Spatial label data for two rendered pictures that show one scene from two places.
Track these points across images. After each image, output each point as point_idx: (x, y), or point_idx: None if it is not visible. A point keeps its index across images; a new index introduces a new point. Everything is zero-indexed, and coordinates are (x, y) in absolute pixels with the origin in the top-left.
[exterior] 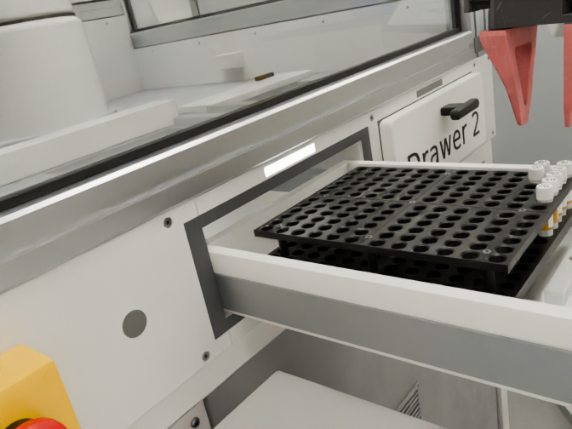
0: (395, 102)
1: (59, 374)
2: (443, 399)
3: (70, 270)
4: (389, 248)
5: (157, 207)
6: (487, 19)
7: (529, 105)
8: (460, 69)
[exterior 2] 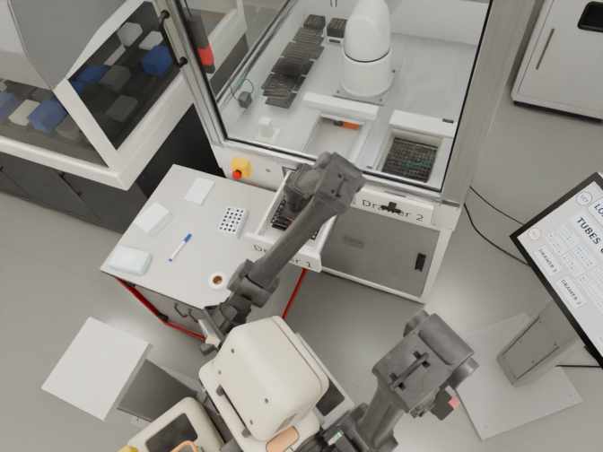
0: (369, 186)
1: (245, 169)
2: (380, 255)
3: (257, 158)
4: (280, 204)
5: (275, 160)
6: (462, 200)
7: None
8: (423, 200)
